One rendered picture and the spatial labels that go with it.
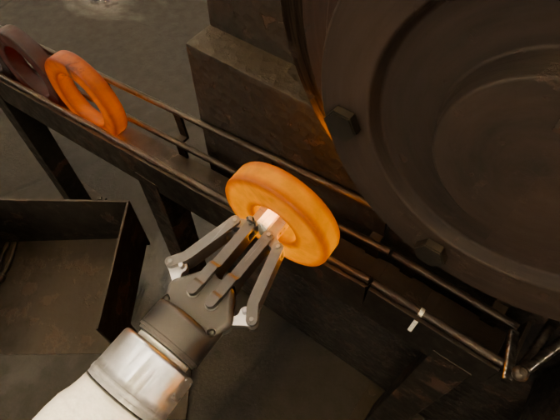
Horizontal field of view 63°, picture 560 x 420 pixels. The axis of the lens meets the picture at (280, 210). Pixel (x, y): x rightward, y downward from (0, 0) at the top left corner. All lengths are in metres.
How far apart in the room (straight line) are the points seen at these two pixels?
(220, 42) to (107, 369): 0.48
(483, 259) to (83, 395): 0.35
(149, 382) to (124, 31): 2.03
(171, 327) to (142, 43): 1.89
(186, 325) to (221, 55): 0.40
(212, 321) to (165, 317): 0.05
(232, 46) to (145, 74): 1.40
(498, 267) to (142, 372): 0.31
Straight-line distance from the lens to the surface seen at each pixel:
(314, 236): 0.51
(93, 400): 0.46
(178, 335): 0.47
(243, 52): 0.70
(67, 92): 1.04
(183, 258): 0.52
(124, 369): 0.46
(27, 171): 1.89
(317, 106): 0.46
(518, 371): 0.45
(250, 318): 0.48
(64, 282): 0.85
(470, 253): 0.36
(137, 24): 2.38
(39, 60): 1.05
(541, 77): 0.24
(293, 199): 0.49
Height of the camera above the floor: 1.30
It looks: 57 degrees down
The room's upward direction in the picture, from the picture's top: straight up
